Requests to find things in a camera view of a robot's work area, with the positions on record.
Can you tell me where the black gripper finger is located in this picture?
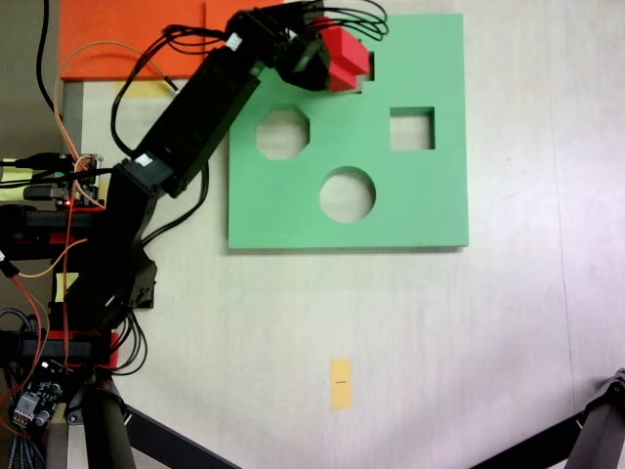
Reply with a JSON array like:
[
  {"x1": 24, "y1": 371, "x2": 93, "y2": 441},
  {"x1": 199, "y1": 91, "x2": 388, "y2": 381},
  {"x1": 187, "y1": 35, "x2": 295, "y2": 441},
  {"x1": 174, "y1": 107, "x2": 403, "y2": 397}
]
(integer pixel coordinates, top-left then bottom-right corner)
[{"x1": 284, "y1": 48, "x2": 335, "y2": 95}]

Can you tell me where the red cross columnar block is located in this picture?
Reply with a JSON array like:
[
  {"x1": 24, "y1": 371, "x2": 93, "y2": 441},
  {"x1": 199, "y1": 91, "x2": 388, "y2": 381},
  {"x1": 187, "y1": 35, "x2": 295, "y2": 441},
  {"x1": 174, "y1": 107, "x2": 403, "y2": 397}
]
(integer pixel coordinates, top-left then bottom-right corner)
[{"x1": 316, "y1": 16, "x2": 371, "y2": 95}]

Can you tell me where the green shape-hole board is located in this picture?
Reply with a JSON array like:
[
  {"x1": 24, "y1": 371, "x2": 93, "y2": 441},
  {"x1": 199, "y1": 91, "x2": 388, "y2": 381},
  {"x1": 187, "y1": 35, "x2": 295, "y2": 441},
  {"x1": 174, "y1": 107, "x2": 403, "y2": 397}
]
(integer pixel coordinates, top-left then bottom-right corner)
[{"x1": 227, "y1": 13, "x2": 472, "y2": 253}]

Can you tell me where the large orange block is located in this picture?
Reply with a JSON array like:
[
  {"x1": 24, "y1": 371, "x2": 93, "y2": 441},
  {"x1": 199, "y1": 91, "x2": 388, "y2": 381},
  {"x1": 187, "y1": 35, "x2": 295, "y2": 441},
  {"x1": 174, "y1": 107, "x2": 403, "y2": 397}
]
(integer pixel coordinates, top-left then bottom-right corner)
[{"x1": 58, "y1": 0, "x2": 216, "y2": 82}]

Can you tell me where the wide yellow tape strip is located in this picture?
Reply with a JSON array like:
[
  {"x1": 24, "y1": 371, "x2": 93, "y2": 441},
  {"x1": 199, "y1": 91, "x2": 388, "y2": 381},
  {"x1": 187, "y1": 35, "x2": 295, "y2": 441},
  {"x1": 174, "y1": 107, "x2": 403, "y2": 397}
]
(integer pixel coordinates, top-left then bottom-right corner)
[{"x1": 114, "y1": 80, "x2": 178, "y2": 100}]

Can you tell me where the red and black table clamp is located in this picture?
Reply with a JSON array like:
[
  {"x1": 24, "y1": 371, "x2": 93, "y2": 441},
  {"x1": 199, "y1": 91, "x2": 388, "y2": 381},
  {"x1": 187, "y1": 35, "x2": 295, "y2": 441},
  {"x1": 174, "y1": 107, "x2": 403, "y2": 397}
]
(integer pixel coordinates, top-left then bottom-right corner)
[
  {"x1": 0, "y1": 329, "x2": 121, "y2": 370},
  {"x1": 0, "y1": 204, "x2": 106, "y2": 245}
]

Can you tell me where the small yellow tape marker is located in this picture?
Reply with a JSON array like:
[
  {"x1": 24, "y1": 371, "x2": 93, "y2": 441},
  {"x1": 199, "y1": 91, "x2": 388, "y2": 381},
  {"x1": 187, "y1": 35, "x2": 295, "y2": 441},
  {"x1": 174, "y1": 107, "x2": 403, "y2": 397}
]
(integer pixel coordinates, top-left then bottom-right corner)
[{"x1": 329, "y1": 357, "x2": 354, "y2": 411}]

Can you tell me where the yellow sticky note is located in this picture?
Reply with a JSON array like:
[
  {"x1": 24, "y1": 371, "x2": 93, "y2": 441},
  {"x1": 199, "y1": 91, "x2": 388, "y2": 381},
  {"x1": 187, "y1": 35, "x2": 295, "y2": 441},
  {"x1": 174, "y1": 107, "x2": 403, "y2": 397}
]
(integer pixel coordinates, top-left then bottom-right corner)
[{"x1": 54, "y1": 272, "x2": 80, "y2": 303}]

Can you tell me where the round black tripod leg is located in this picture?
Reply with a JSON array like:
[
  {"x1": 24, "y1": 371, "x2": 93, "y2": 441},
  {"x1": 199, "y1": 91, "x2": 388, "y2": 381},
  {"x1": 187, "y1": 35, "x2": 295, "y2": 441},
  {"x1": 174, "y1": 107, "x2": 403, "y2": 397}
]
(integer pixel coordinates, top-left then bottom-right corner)
[{"x1": 67, "y1": 375, "x2": 137, "y2": 469}]

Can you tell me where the black circuit board with capacitors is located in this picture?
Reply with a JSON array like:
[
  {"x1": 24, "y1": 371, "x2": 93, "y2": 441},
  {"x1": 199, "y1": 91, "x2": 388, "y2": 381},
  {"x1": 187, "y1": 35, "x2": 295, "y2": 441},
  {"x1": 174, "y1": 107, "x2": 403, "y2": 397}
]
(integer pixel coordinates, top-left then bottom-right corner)
[{"x1": 8, "y1": 360, "x2": 65, "y2": 434}]

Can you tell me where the black tripod leg with hinge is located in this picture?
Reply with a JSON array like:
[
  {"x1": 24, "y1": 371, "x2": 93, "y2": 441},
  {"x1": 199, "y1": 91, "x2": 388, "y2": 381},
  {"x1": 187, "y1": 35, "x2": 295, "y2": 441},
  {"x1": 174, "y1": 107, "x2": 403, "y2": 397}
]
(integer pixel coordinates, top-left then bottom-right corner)
[{"x1": 564, "y1": 367, "x2": 625, "y2": 469}]

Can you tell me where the thin orange wire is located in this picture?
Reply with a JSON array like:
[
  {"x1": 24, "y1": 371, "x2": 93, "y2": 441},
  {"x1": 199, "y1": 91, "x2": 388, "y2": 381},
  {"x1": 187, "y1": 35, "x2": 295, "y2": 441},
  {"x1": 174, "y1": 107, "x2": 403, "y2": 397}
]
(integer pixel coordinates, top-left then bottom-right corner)
[{"x1": 52, "y1": 40, "x2": 170, "y2": 170}]

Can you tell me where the circuit board with wires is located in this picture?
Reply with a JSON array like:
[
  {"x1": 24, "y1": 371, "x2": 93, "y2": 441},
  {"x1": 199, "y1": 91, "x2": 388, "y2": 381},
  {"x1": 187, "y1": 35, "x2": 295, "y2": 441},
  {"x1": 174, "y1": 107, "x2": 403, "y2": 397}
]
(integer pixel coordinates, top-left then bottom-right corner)
[{"x1": 54, "y1": 152, "x2": 109, "y2": 209}]

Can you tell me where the thick black cable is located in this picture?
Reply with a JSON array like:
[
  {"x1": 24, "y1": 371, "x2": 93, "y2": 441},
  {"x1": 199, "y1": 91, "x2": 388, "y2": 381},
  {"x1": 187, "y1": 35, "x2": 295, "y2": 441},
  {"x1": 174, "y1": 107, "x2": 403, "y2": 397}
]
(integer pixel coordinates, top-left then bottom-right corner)
[{"x1": 36, "y1": 0, "x2": 61, "y2": 114}]

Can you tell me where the black USB plug cable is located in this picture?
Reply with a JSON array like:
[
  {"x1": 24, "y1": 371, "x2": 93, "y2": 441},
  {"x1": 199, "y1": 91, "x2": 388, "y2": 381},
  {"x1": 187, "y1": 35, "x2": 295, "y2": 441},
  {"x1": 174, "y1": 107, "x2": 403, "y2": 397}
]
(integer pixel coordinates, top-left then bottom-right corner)
[{"x1": 0, "y1": 152, "x2": 75, "y2": 172}]

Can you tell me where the braided grey cable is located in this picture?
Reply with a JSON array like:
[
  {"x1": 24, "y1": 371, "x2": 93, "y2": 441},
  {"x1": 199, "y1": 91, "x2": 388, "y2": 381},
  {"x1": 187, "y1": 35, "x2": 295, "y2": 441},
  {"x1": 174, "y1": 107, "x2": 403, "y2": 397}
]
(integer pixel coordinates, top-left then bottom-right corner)
[{"x1": 1, "y1": 433, "x2": 46, "y2": 469}]

